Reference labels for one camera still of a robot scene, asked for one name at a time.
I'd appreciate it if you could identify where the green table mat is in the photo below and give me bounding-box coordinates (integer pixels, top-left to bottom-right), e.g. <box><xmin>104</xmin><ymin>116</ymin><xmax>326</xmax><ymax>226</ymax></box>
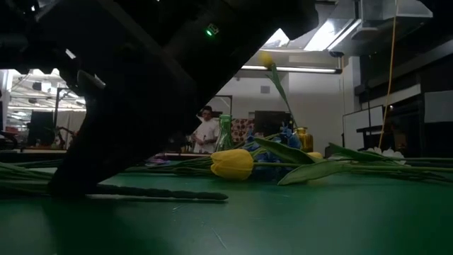
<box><xmin>0</xmin><ymin>166</ymin><xmax>453</xmax><ymax>255</ymax></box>

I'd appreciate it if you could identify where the person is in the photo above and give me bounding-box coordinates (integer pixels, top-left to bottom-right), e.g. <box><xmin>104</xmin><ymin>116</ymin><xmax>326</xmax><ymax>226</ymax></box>
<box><xmin>192</xmin><ymin>105</ymin><xmax>221</xmax><ymax>154</ymax></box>

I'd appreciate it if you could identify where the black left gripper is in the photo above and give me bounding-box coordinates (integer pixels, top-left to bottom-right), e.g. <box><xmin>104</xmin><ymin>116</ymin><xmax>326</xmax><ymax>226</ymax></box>
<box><xmin>0</xmin><ymin>0</ymin><xmax>86</xmax><ymax>71</ymax></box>

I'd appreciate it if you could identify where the patterned cloth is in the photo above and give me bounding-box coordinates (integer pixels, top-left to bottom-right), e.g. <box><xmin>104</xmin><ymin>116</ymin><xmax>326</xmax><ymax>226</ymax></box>
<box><xmin>231</xmin><ymin>118</ymin><xmax>255</xmax><ymax>142</ymax></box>

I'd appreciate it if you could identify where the yellow glass vase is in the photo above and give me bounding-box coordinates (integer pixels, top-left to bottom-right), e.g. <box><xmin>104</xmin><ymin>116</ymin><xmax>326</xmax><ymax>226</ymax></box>
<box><xmin>294</xmin><ymin>126</ymin><xmax>314</xmax><ymax>153</ymax></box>

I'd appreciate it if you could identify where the black monitor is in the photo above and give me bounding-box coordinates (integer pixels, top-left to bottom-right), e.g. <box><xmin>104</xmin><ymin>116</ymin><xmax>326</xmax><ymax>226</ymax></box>
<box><xmin>253</xmin><ymin>110</ymin><xmax>292</xmax><ymax>137</ymax></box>
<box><xmin>28</xmin><ymin>110</ymin><xmax>55</xmax><ymax>147</ymax></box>

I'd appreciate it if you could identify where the yellow cable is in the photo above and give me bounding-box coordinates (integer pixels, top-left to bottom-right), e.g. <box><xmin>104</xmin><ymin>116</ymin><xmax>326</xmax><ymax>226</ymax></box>
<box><xmin>377</xmin><ymin>0</ymin><xmax>399</xmax><ymax>149</ymax></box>

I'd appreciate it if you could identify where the long ceiling light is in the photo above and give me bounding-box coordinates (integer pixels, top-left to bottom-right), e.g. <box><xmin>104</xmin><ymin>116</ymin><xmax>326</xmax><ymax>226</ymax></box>
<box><xmin>240</xmin><ymin>64</ymin><xmax>343</xmax><ymax>74</ymax></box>

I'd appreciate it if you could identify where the green glass vase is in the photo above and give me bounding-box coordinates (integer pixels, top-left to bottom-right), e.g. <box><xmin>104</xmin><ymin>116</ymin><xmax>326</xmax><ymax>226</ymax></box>
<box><xmin>214</xmin><ymin>113</ymin><xmax>234</xmax><ymax>152</ymax></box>

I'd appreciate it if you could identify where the white board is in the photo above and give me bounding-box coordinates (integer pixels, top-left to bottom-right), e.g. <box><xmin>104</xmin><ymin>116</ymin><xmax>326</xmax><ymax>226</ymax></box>
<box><xmin>342</xmin><ymin>105</ymin><xmax>385</xmax><ymax>157</ymax></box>

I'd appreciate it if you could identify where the metal air duct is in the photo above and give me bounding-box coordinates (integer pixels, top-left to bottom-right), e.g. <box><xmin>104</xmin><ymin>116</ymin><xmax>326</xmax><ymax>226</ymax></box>
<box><xmin>348</xmin><ymin>0</ymin><xmax>433</xmax><ymax>40</ymax></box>

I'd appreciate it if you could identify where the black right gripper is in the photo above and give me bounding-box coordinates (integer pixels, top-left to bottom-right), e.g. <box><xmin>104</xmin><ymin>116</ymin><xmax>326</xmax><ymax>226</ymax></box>
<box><xmin>47</xmin><ymin>42</ymin><xmax>213</xmax><ymax>198</ymax></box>

